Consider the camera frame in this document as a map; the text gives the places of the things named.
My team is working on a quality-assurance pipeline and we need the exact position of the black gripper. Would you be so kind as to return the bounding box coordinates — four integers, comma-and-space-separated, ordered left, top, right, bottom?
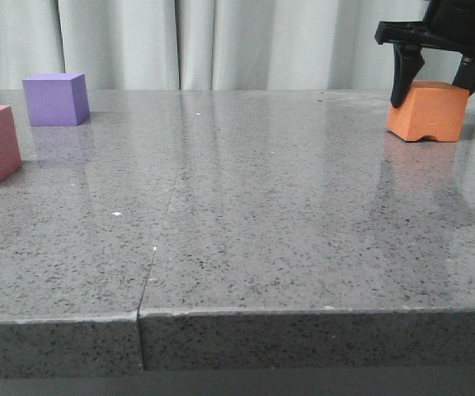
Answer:
374, 1, 475, 108

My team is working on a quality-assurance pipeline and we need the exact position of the orange foam block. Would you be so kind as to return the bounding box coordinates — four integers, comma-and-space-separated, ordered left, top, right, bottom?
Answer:
386, 80, 469, 142

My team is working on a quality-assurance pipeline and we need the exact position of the grey-green curtain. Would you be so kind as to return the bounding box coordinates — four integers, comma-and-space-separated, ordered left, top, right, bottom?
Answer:
0, 0, 475, 92

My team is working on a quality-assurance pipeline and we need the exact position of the purple foam cube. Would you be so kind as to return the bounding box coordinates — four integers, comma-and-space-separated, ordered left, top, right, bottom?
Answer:
22, 73, 90, 126

